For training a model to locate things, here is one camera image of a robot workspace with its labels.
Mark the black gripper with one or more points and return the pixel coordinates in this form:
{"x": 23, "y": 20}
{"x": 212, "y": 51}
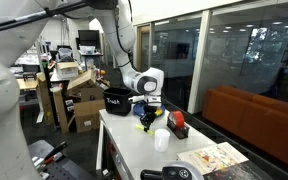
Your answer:
{"x": 152, "y": 110}

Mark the yellow marker pen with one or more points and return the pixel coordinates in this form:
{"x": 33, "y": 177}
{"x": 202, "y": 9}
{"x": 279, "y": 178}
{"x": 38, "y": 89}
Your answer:
{"x": 144, "y": 129}

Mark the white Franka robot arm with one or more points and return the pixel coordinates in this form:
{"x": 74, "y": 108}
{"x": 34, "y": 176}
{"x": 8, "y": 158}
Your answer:
{"x": 4, "y": 100}

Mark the white mug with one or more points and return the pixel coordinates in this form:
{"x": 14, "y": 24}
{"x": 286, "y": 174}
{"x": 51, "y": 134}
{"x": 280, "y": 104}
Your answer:
{"x": 162, "y": 141}

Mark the blue round plate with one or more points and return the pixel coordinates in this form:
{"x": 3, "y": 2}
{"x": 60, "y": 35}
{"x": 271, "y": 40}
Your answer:
{"x": 139, "y": 109}

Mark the red tape in black dispenser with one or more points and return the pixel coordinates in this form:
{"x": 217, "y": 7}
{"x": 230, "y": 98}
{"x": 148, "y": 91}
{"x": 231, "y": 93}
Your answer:
{"x": 178, "y": 125}

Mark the black trash bin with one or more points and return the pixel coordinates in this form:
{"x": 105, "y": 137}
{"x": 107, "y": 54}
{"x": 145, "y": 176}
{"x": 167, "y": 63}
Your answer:
{"x": 117, "y": 101}

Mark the labelled brown cardboard box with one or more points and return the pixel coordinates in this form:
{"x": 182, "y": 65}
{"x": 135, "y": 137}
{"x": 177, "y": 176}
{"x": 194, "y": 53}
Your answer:
{"x": 89, "y": 116}

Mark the small brown cardboard box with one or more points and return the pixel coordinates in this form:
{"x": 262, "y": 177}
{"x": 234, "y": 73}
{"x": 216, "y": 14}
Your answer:
{"x": 90, "y": 94}

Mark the orange ball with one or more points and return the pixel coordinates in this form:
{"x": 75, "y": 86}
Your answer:
{"x": 102, "y": 72}

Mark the wooden glass door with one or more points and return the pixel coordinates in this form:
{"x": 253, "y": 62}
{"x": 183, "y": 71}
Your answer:
{"x": 139, "y": 50}

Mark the cardboard box with open flap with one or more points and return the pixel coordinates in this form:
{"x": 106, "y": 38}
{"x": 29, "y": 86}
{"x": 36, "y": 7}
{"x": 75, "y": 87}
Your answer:
{"x": 82, "y": 80}

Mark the upright cardboard panel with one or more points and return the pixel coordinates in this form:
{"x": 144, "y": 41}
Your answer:
{"x": 60, "y": 110}

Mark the white storage tub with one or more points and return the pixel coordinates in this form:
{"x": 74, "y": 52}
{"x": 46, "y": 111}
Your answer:
{"x": 87, "y": 50}

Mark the black perforated board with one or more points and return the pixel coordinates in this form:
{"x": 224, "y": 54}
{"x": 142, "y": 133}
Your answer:
{"x": 67, "y": 170}

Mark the black and red clamp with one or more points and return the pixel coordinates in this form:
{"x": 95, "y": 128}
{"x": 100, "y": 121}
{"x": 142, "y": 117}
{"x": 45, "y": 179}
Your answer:
{"x": 55, "y": 151}

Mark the black computer monitor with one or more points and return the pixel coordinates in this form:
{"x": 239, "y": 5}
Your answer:
{"x": 89, "y": 38}

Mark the orange sofa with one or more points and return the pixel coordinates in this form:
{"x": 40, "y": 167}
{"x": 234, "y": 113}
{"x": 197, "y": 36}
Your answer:
{"x": 250, "y": 116}

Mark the tall cardboard box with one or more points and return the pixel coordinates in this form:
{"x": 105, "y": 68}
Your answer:
{"x": 45, "y": 100}

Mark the clear plastic bag bundle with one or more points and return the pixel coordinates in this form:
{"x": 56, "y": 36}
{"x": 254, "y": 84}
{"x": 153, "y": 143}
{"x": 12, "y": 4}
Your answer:
{"x": 65, "y": 55}

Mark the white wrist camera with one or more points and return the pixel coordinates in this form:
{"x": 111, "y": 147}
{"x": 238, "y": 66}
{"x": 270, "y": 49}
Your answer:
{"x": 150, "y": 99}

